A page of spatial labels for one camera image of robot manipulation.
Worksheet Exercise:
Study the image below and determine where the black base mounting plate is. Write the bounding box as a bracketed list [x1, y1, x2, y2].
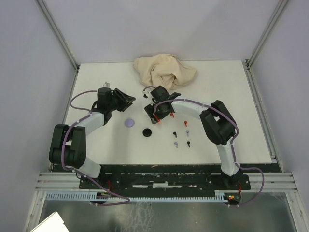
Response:
[80, 165, 250, 198]

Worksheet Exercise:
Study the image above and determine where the right aluminium frame post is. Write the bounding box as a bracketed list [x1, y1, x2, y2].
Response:
[246, 0, 290, 70]

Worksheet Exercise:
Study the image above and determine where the black charging case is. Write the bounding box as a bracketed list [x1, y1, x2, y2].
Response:
[142, 128, 152, 137]

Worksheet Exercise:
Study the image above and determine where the purple charging case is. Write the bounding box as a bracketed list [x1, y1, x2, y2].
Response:
[125, 118, 135, 128]

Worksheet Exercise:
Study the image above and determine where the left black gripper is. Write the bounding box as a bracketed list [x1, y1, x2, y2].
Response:
[108, 88, 136, 112]

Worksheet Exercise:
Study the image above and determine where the left aluminium frame post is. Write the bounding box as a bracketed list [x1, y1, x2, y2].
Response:
[35, 0, 79, 70]

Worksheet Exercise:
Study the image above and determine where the purple cable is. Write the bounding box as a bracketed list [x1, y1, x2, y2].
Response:
[61, 89, 131, 207]
[143, 86, 265, 208]

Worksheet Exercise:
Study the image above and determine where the white paper sheet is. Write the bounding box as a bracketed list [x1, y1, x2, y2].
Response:
[31, 212, 69, 232]

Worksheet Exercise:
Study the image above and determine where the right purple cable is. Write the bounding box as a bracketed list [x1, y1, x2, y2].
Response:
[143, 86, 265, 208]

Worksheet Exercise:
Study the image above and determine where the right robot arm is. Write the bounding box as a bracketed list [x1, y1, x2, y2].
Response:
[142, 86, 242, 189]

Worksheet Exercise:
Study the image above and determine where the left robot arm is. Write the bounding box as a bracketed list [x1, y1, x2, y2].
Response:
[49, 87, 136, 189]

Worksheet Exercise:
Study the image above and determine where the blue cable duct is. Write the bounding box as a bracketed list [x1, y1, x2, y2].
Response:
[45, 190, 230, 202]

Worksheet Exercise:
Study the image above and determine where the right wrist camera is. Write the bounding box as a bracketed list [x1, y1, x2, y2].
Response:
[142, 87, 153, 99]

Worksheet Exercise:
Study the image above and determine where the beige crumpled cloth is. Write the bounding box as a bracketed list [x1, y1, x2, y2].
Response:
[133, 54, 197, 90]

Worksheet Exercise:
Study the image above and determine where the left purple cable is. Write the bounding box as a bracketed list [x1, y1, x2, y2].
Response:
[61, 89, 131, 207]

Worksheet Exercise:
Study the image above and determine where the aluminium frame post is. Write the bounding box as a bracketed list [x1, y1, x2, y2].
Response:
[35, 0, 79, 70]
[246, 0, 290, 70]

